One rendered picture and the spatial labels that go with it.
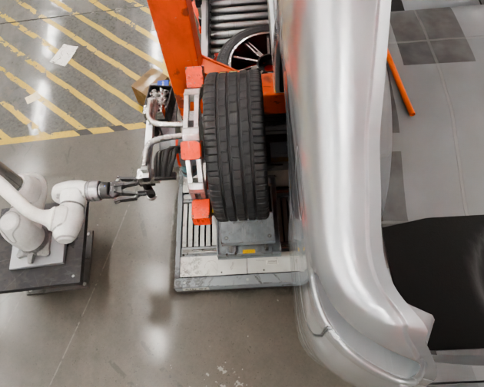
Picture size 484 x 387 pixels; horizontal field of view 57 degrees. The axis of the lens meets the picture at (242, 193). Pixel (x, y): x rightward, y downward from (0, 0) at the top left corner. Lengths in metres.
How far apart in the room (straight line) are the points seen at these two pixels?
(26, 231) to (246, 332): 1.25
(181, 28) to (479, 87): 1.27
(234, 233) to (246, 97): 0.97
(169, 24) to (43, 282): 1.46
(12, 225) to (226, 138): 1.22
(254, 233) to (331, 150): 1.53
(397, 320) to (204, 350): 1.75
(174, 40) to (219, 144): 0.64
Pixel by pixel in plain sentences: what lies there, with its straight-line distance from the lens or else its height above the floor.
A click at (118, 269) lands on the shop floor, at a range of 2.79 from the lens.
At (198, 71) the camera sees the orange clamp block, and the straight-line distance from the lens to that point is 1.94.
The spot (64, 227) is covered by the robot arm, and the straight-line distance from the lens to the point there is 1.95.
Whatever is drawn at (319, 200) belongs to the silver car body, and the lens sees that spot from 0.97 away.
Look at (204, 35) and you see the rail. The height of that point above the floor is 0.39.
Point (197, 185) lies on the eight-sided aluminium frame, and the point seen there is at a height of 0.97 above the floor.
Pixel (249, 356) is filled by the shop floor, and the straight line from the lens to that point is 2.52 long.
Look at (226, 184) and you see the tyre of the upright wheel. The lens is 1.71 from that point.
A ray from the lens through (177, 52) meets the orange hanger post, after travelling 2.18.
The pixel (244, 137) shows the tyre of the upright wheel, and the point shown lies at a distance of 1.67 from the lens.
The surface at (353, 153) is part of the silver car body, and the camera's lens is 0.97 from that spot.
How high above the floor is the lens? 2.49
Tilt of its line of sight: 61 degrees down
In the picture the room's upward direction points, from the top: 8 degrees counter-clockwise
